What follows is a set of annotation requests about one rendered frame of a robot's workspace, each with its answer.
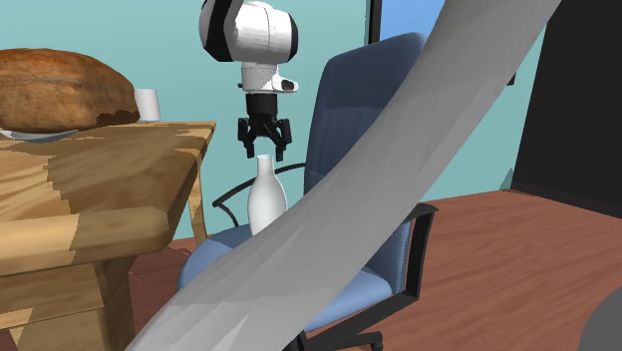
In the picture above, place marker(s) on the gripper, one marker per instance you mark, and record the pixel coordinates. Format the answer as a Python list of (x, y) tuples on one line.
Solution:
[(261, 107)]

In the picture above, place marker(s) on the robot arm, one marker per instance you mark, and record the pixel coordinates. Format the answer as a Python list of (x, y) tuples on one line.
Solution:
[(262, 34)]

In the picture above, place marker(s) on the white bottle vase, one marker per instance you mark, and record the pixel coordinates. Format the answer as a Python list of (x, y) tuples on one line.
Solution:
[(266, 199)]

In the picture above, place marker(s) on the blue office chair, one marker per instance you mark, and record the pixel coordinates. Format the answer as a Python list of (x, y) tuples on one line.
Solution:
[(350, 97)]

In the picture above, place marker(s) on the white cup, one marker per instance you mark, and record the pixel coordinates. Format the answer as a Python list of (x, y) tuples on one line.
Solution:
[(148, 104)]

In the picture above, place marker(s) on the wooden table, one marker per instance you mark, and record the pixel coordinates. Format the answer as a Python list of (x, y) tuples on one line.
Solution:
[(121, 170)]

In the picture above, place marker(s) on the brown bread loaf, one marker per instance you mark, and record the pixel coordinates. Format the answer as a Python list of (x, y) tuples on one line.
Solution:
[(58, 92)]

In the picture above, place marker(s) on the grey plate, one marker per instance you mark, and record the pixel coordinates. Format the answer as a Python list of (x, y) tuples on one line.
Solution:
[(34, 134)]

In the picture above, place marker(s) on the black cabinet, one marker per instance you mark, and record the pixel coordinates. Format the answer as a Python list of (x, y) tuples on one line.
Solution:
[(573, 97)]

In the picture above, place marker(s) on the grey rounded object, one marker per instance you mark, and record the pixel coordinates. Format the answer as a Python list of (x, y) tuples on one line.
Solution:
[(605, 325)]

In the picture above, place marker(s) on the window with black frame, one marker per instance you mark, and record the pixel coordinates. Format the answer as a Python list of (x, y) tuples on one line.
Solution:
[(405, 17)]

